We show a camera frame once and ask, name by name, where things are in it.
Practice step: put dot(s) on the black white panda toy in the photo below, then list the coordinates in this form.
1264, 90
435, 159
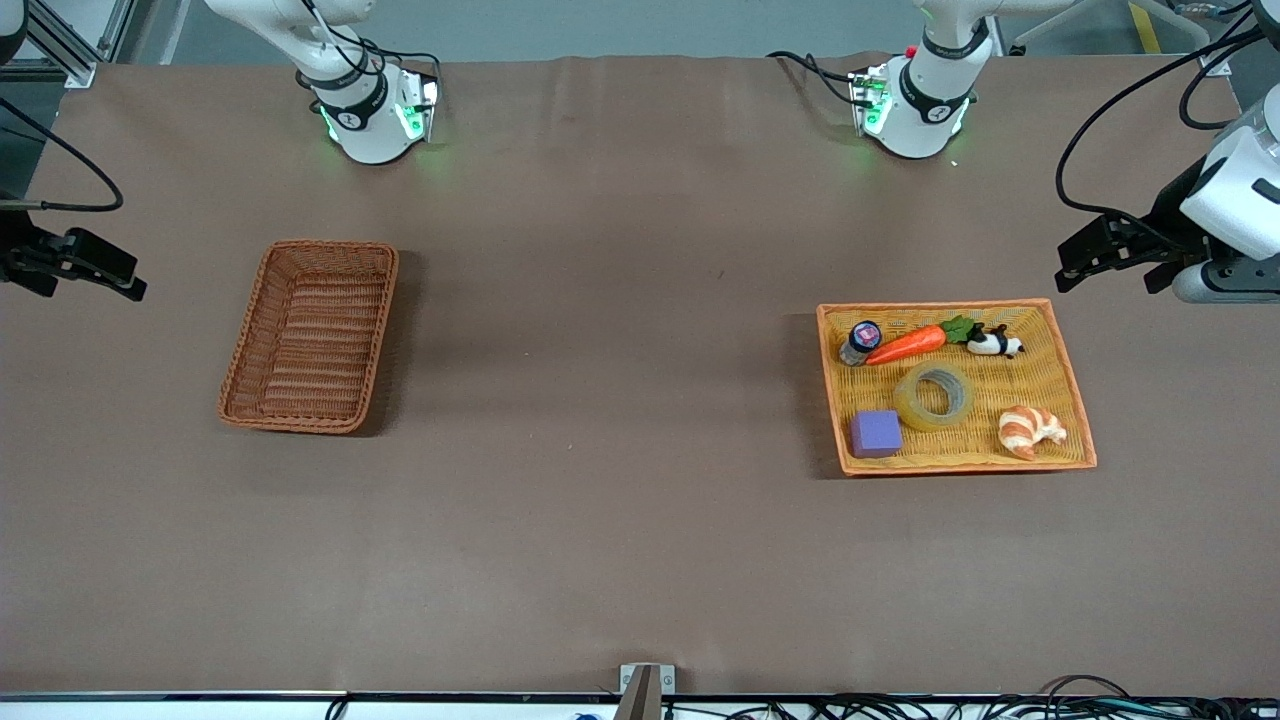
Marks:
990, 344

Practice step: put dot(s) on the clear yellowish tape roll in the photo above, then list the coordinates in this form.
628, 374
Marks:
905, 405

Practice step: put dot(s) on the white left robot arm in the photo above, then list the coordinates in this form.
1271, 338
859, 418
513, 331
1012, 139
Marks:
920, 110

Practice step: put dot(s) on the small dark capped bottle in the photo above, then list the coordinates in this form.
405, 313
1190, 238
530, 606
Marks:
860, 342

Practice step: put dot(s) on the brown wicker basket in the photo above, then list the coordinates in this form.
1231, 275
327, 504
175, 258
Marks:
310, 340

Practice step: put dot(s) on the toy croissant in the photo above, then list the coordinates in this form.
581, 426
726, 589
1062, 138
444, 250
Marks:
1025, 430

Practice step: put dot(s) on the brown post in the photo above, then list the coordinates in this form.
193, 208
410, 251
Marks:
638, 700

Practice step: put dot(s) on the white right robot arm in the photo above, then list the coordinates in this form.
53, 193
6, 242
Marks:
365, 125

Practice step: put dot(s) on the orange toy carrot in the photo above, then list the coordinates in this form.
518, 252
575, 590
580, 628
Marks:
905, 345

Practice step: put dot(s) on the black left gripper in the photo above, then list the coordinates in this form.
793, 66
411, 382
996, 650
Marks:
1166, 218

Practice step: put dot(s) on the purple foam block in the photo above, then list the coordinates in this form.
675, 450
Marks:
876, 434

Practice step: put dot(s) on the grey diagonal frame bar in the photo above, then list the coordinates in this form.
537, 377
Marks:
1040, 28

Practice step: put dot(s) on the orange wicker basket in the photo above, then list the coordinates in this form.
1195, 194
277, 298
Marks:
950, 445

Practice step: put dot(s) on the grey metal bracket plate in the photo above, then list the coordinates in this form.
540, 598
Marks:
666, 680

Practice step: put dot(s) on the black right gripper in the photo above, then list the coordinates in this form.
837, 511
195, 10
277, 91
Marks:
18, 250

